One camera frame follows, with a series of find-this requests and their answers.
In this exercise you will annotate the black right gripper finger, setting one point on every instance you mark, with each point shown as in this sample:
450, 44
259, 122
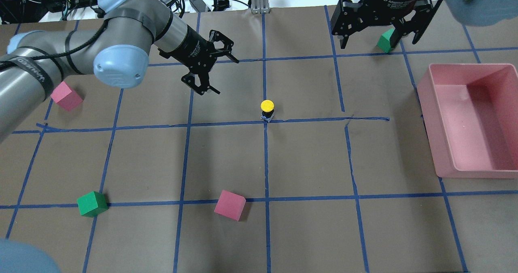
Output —
418, 33
343, 40

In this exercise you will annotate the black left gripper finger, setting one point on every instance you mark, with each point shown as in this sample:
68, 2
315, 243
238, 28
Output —
230, 57
205, 88

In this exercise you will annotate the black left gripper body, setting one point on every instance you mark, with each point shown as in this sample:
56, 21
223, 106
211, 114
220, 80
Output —
188, 47

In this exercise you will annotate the yellow push button switch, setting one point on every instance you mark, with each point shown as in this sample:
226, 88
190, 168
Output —
267, 110

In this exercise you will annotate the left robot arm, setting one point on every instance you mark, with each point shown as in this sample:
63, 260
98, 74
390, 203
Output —
117, 53

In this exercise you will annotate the green cube far right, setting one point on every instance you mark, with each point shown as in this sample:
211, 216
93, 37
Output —
389, 40

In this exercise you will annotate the green cube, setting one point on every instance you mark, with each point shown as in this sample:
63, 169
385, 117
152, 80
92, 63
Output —
92, 204
389, 40

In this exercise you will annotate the pink plastic bin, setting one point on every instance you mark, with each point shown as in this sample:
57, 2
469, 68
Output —
470, 112

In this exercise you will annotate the pink cube centre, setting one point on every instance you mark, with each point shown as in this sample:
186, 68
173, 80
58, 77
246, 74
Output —
230, 205

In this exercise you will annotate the pink cube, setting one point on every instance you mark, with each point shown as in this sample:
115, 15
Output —
230, 205
66, 97

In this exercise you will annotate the pink cube far left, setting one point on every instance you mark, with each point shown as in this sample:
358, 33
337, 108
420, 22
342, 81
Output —
66, 97

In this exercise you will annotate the green cube near left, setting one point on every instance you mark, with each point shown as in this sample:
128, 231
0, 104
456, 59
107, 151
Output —
92, 204

